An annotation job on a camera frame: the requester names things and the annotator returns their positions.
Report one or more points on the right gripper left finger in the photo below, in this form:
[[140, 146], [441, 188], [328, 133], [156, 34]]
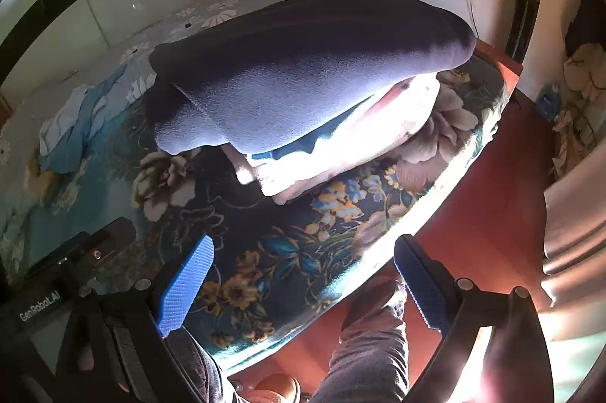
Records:
[[115, 346]]

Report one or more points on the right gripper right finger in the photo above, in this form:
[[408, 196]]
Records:
[[492, 348]]

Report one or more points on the black white jacket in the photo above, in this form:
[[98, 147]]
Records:
[[263, 80]]

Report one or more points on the curtain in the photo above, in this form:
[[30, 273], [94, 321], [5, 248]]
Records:
[[574, 274]]

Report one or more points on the grey trouser leg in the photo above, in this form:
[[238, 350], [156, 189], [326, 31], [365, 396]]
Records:
[[370, 363]]

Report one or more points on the teal floral bed blanket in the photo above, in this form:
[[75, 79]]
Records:
[[277, 267]]

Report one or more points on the grey floral quilt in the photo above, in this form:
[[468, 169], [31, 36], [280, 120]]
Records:
[[142, 66]]

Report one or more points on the blue bottle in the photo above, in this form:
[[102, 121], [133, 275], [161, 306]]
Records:
[[549, 102]]

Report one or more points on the pink white garment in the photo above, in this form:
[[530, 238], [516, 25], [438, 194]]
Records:
[[376, 127]]

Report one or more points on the black wall heater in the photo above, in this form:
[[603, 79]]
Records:
[[520, 34]]

